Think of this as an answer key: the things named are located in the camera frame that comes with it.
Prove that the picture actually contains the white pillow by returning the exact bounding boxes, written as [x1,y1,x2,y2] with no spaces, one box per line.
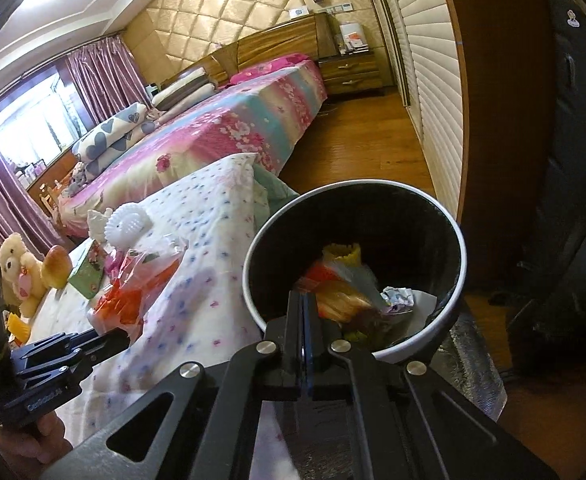
[150,82,219,111]

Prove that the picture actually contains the wooden headboard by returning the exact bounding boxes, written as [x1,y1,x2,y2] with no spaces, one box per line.
[160,12,339,91]

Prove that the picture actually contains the bottles on window sill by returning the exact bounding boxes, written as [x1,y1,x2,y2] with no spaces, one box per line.
[10,157,49,186]

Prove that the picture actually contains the yellow fluted cake cup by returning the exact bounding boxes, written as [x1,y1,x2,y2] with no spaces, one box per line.
[322,242,363,266]

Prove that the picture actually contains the folded heart print quilt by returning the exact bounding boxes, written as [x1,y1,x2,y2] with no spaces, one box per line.
[70,101,159,183]

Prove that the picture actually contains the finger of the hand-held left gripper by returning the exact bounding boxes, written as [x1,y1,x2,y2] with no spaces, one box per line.
[20,354,103,391]
[8,327,131,368]

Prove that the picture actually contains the white slatted sliding wardrobe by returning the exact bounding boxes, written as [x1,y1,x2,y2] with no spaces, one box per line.
[355,0,468,221]

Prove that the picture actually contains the person's left hand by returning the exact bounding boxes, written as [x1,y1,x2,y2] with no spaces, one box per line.
[0,412,74,477]

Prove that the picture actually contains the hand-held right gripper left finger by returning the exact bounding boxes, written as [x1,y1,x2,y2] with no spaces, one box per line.
[38,290,306,480]

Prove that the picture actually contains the pink foil wrapper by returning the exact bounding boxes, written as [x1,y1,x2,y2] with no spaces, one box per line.
[106,250,129,281]

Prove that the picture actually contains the black upright case with sticker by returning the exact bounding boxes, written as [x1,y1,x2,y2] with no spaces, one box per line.
[508,0,586,376]

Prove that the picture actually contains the orange blue snack bag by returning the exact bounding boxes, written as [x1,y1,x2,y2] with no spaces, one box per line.
[88,255,184,331]

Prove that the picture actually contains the grey striped pillow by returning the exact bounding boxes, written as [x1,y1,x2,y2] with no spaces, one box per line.
[160,67,214,96]

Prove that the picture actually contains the purple curtain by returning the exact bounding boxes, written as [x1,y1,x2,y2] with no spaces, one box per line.
[0,115,71,256]
[66,35,149,121]

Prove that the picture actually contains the white orange paper bag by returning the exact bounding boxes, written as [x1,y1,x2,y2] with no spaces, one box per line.
[338,21,369,56]

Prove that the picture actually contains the bed with pink floral sheet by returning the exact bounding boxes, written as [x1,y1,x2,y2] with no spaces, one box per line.
[56,57,329,241]

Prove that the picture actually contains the green carton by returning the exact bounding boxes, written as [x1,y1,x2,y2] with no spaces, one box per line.
[68,242,106,296]

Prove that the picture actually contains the small wooden crib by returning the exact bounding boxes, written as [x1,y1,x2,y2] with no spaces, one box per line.
[38,180,69,211]

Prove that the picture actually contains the teal under sheet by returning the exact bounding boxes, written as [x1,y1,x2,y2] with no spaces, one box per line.
[253,152,301,211]

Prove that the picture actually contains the white spiky ball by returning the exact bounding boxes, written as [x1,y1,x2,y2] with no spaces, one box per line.
[104,205,153,248]

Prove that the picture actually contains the wooden nightstand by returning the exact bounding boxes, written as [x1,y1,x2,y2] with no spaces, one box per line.
[318,51,386,97]

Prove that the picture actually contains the white bin with black inside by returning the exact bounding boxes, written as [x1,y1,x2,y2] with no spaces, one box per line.
[242,180,468,365]

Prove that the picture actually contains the cream teddy bear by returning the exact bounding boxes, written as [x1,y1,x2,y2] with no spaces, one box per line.
[0,232,46,318]

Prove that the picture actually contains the clear plastic wrapper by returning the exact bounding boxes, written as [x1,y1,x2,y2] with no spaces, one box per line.
[133,237,189,271]

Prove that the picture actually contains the yellow ribbed plastic cup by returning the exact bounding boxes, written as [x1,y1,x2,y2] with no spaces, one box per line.
[6,312,34,346]

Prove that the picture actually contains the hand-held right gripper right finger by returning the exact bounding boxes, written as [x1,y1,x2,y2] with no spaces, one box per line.
[304,295,558,480]

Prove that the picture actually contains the white tissue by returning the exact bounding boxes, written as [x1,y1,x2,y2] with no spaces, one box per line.
[87,209,111,238]

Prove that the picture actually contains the pink pillow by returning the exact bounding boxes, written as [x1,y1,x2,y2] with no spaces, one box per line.
[229,54,309,86]

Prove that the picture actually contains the window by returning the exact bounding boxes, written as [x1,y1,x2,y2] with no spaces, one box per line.
[0,72,81,171]

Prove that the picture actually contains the silver textured stand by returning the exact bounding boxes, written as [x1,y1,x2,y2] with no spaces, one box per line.
[443,305,506,421]

